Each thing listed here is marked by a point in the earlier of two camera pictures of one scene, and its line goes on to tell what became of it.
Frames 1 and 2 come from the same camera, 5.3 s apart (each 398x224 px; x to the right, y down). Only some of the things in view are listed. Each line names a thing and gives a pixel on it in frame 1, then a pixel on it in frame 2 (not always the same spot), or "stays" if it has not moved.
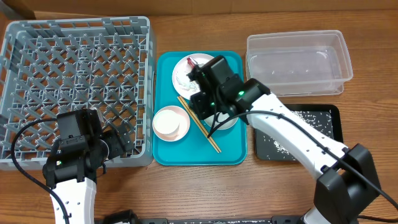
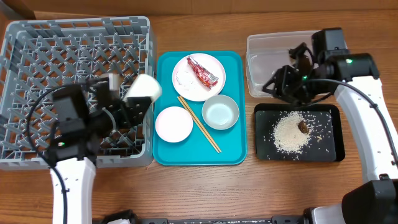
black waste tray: (328, 119) stays
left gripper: (118, 148) → (137, 117)
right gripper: (195, 78) → (286, 79)
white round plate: (181, 83) stays
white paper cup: (166, 121) → (144, 86)
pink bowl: (184, 126) stays
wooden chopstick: (199, 124) stays
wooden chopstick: (188, 106) stays
